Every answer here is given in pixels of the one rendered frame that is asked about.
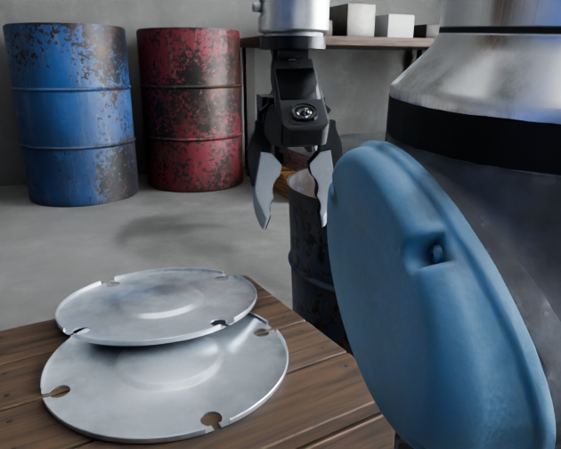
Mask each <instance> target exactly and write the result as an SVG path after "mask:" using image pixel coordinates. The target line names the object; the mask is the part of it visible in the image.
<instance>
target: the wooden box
mask: <svg viewBox="0 0 561 449"><path fill-rule="evenodd" d="M241 277H243V278H245V279H246V280H248V281H249V282H251V283H252V284H253V285H254V286H255V288H256V295H257V298H256V303H255V305H254V307H253V308H252V309H251V311H250V312H251V313H253V314H256V315H258V316H260V317H262V318H264V319H265V320H266V321H267V322H268V325H269V326H270V327H271V329H270V330H267V331H266V330H257V331H254V332H253V334H254V335H256V336H258V337H264V336H267V335H268V334H269V331H276V330H278V331H279V332H280V334H281V335H282V337H283V338H284V339H285V342H286V344H287V347H288V351H289V363H288V369H287V371H286V374H285V376H284V379H283V381H282V382H281V384H280V385H279V387H278V388H277V390H276V391H275V392H274V393H273V395H272V396H271V397H270V398H269V399H268V400H267V401H266V402H265V403H263V404H262V405H261V406H260V407H258V408H257V409H256V410H254V411H253V412H252V413H250V414H249V415H247V416H245V417H244V418H242V419H240V420H237V421H235V422H233V423H232V424H230V425H228V426H226V427H223V428H221V427H220V426H219V424H218V422H220V421H222V417H221V415H220V414H217V413H208V414H205V415H204V416H203V417H202V418H201V419H200V422H201V423H202V424H203V425H205V426H212V428H213V429H214V430H215V431H212V432H209V433H207V434H204V435H200V436H197V437H191V438H186V439H183V440H177V441H172V442H165V443H156V444H123V443H114V442H109V441H103V440H100V439H95V438H92V437H87V436H84V435H82V434H79V433H77V432H76V431H74V430H72V429H69V428H67V427H66V426H64V425H63V424H61V423H60V422H59V421H57V420H56V419H55V418H54V417H53V416H52V415H51V414H50V412H49V411H48V410H47V408H46V406H45V403H44V400H43V398H44V397H48V396H51V397H61V396H65V395H67V394H68V392H70V388H67V387H59V388H55V389H54V390H52V391H51V392H50V394H48V395H45V396H43V395H42V392H41V388H40V380H41V376H42V372H43V369H44V367H45V365H46V363H47V361H48V360H49V358H50V357H51V356H52V354H53V353H54V352H55V351H56V350H57V348H58V347H59V346H61V345H62V344H63V343H64V342H65V341H66V340H67V339H69V338H70V335H73V333H78V332H79V331H81V330H83V329H84V328H82V329H78V330H75V331H73V333H72V334H70V335H67V334H66V333H64V332H63V331H62V330H61V329H60V328H59V327H58V325H57V324H56V321H55V319H52V320H48V321H44V322H37V323H32V324H29V325H25V326H20V327H17V328H12V329H9V330H4V331H0V449H394V433H395V431H394V429H393V428H392V427H391V425H390V424H389V423H388V421H387V420H386V418H385V417H384V415H383V414H382V412H381V411H380V410H379V408H378V406H377V405H376V403H375V401H374V399H373V397H372V395H371V394H370V392H369V390H368V388H367V386H366V383H365V381H364V379H363V377H362V374H361V372H360V370H359V367H358V365H357V363H356V361H355V358H354V357H353V356H352V355H350V354H348V353H346V351H345V350H344V349H343V348H342V347H340V346H339V345H338V344H336V343H335V342H334V341H332V340H331V339H329V338H328V337H327V336H325V335H324V334H323V333H321V332H320V331H319V330H317V329H316V328H315V327H313V326H312V325H311V324H310V323H309V322H306V321H305V319H303V318H302V317H301V316H300V315H298V314H297V313H295V312H294V311H293V310H291V309H290V308H289V307H287V306H286V305H284V304H283V303H282V302H281V301H279V300H278V299H277V298H276V297H273V296H272V294H271V293H269V292H268V291H267V290H265V289H264V288H263V287H261V286H260V285H259V284H257V283H256V282H254V281H253V280H252V279H250V278H249V277H248V276H246V275H245V276H241Z"/></svg>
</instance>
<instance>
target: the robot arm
mask: <svg viewBox="0 0 561 449"><path fill-rule="evenodd" d="M259 2H260V3H257V2H255V3H253V4H252V11H253V12H260V16H259V17H258V31H259V32H260V33H261V34H264V37H260V50H271V54H272V65H271V83H272V91H271V92H270V93H269V94H257V95H256V109H257V120H256V121H255V129H254V132H253V134H252V135H251V136H250V137H249V140H248V148H247V159H248V170H249V175H250V181H251V191H252V197H253V203H254V209H255V212H256V217H257V220H258V222H259V224H260V225H261V227H262V229H264V230H266V228H267V225H268V224H269V221H270V218H271V213H270V205H271V203H272V200H273V190H272V188H273V185H274V182H275V181H276V180H277V179H278V177H279V176H280V173H281V163H280V162H279V161H278V160H277V159H276V158H275V156H274V155H273V154H272V145H275V146H277V147H278V151H279V152H280V153H284V152H285V150H286V149H287V148H288V147H304V148H305V150H306V151H307V152H312V151H313V156H312V157H311V158H310V159H309V160H308V161H307V167H308V171H309V173H310V175H311V176H312V177H313V178H314V181H315V187H314V194H315V197H316V198H317V200H318V202H317V210H316V211H317V216H318V219H319V224H320V227H323V226H325V224H326V223H327V236H328V247H329V261H330V267H331V272H332V278H333V282H334V288H335V292H336V296H337V303H338V307H339V311H340V313H341V317H342V321H343V324H344V327H345V330H346V336H347V338H348V341H349V344H350V347H351V349H352V351H353V354H354V358H355V361H356V363H357V365H358V367H359V370H360V372H361V374H362V377H363V379H364V381H365V383H366V386H367V388H368V390H369V392H370V394H371V395H372V397H373V399H374V401H375V403H376V405H377V406H378V408H379V410H380V411H381V412H382V414H383V415H384V417H385V418H386V420H387V421H388V423H389V424H390V425H391V427H392V428H393V429H394V431H395V432H396V433H397V434H398V435H399V436H400V437H401V438H402V439H403V440H404V441H405V442H406V443H407V444H408V445H410V446H411V447H412V448H414V449H561V0H443V3H442V11H441V19H440V27H439V34H438V35H437V37H436V38H435V40H434V42H433V43H432V44H431V45H430V47H429V48H428V49H427V50H426V51H425V52H424V53H423V54H422V55H421V56H420V57H419V58H418V59H417V60H415V61H414V62H413V63H412V64H411V65H410V67H409V68H408V69H406V70H405V71H404V72H403V73H402V74H401V75H400V76H399V77H398V78H397V79H396V80H395V81H394V82H393V83H392V84H391V85H390V93H389V100H388V111H387V121H386V137H385V141H367V142H365V143H363V144H361V145H360V147H359V148H354V149H352V150H350V151H348V152H346V153H345V154H344V155H343V147H342V143H341V139H340V137H339V134H338V132H337V128H336V120H334V119H330V120H329V117H328V114H329V113H330V112H331V109H330V108H329V107H328V106H327V105H326V104H325V96H322V93H321V87H320V83H319V79H318V77H317V73H316V69H315V66H314V62H313V60H312V59H308V54H309V50H326V37H323V36H322V34H325V33H327V32H328V31H329V0H259ZM316 145H317V146H316ZM313 146H314V147H313ZM312 147H313V149H312Z"/></svg>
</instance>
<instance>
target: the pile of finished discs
mask: <svg viewBox="0 0 561 449"><path fill-rule="evenodd" d="M226 322H227V321H224V320H217V321H213V322H211V324H212V325H218V324H220V325H223V326H225V327H224V328H222V329H221V330H218V331H214V332H211V333H208V334H206V335H202V336H199V337H196V338H192V339H186V340H181V341H176V342H171V343H165V344H157V345H148V346H108V345H100V344H94V343H90V342H85V341H82V340H79V339H74V338H72V337H70V338H69V339H67V340H66V341H65V342H64V343H63V344H62V345H61V346H59V347H58V348H57V350H56V351H55V352H54V353H53V354H52V356H51V357H50V358H49V360H48V361H47V363H46V365H45V367H44V369H43V372H42V376H41V380H40V388H41V392H42V395H43V396H45V395H48V394H50V392H51V391H52V390H54V389H55V388H59V387H67V388H70V392H68V394H67V395H65V396H61V397H51V396H48V397H44V398H43V400H44V403H45V406H46V408H47V410H48V411H49V412H50V414H51V415H52V416H53V417H54V418H55V419H56V420H57V421H59V422H60V423H61V424H63V425H64V426H66V427H67V428H69V429H72V430H74V431H76V432H77V433H79V434H82V435H84V436H87V437H92V438H95V439H100V440H103V441H109V442H114V443H123V444H156V443H165V442H172V441H177V440H183V439H186V438H191V437H197V436H200V435H204V434H207V433H209V432H212V431H215V430H214V429H213V428H212V426H205V425H203V424H202V423H201V422H200V419H201V418H202V417H203V416H204V415H205V414H208V413H217V414H220V415H221V417H222V421H220V422H218V424H219V426H220V427H221V428H223V427H226V426H228V425H230V424H232V423H233V422H235V421H237V420H240V419H242V418H244V417H245V416H247V415H249V414H250V413H252V412H253V411H254V410H256V409H257V408H258V407H260V406H261V405H262V404H263V403H265V402H266V401H267V400H268V399H269V398H270V397H271V396H272V395H273V393H274V392H275V391H276V390H277V388H278V387H279V385H280V384H281V382H282V381H283V379H284V376H285V374H286V371H287V369H288V363H289V351H288V347H287V344H286V342H285V339H284V338H283V337H282V335H281V334H280V332H279V331H278V330H276V331H269V334H268V335H267V336H264V337H258V336H256V335H254V334H253V332H254V331H257V330H266V331H267V330H270V329H271V327H270V326H269V325H268V322H267V321H266V320H265V319H264V318H262V317H260V316H258V315H256V314H253V313H251V312H249V313H248V314H246V315H245V316H244V317H242V318H241V319H239V320H238V321H237V322H235V323H233V324H231V325H227V324H226Z"/></svg>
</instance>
